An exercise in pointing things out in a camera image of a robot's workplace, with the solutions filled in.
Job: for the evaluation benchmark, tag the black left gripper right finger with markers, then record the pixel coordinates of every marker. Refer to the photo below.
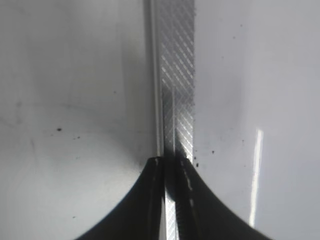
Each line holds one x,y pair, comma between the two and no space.
200,214

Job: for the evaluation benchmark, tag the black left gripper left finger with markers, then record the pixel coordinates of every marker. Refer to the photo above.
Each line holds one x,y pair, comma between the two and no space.
138,215

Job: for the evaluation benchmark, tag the white board with grey frame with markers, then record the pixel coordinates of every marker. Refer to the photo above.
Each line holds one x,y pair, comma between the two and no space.
237,89

